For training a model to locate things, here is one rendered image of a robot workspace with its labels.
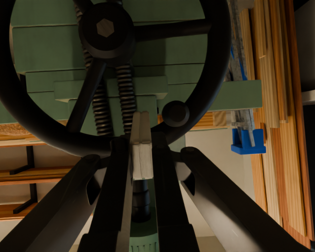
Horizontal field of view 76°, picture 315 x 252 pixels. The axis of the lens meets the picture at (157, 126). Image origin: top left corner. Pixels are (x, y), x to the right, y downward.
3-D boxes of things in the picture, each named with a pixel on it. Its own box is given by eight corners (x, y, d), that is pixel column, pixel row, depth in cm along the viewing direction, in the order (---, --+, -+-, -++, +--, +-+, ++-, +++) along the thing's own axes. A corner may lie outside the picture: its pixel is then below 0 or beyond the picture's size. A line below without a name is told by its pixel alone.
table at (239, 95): (296, 67, 33) (297, 104, 33) (225, 92, 64) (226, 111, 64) (-93, 88, 30) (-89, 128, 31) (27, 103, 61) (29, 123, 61)
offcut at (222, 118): (214, 111, 54) (214, 126, 54) (225, 110, 52) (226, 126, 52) (219, 111, 56) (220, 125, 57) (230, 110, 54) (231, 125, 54)
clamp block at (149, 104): (158, 94, 32) (162, 150, 33) (155, 101, 46) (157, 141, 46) (64, 99, 32) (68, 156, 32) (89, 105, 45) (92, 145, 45)
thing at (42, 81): (221, 62, 42) (222, 81, 42) (197, 80, 63) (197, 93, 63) (24, 72, 40) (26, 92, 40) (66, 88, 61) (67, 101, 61)
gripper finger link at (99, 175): (131, 187, 13) (83, 191, 13) (134, 149, 17) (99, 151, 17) (129, 167, 12) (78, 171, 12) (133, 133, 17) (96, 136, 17)
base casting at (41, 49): (230, 17, 42) (233, 62, 42) (182, 76, 99) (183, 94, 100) (8, 27, 40) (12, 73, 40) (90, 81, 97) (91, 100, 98)
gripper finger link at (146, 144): (140, 142, 13) (151, 142, 13) (141, 110, 20) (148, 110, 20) (143, 180, 15) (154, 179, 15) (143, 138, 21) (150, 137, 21)
